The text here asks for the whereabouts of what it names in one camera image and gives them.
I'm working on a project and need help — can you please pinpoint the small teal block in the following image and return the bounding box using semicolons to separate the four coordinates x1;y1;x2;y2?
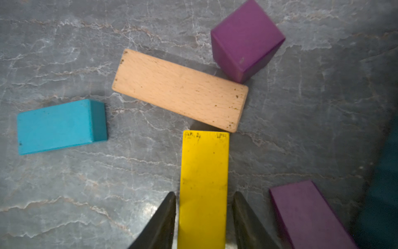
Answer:
17;99;107;155

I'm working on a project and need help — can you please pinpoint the purple wedge block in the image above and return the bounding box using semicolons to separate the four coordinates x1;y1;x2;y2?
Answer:
269;180;357;249

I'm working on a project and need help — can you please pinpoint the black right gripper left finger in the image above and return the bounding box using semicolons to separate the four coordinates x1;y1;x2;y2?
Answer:
128;192;176;249

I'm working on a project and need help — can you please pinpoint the long yellow block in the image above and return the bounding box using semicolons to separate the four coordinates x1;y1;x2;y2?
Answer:
177;130;230;249

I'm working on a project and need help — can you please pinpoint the natural wood block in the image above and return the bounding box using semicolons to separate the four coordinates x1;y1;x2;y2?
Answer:
112;49;249;133

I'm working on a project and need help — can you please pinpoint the purple cube block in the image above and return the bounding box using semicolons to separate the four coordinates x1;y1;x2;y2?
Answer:
210;1;286;83

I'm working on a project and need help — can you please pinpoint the teal plastic bin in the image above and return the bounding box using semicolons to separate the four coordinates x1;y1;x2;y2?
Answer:
354;116;398;249

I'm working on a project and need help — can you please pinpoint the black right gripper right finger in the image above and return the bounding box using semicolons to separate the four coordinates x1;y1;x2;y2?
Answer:
232;192;280;249

